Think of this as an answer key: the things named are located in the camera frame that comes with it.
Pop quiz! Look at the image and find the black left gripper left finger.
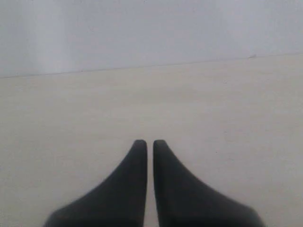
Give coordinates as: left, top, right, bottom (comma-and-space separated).
46, 140, 147, 227

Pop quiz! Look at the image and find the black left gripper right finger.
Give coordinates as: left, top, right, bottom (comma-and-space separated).
153, 140, 264, 227

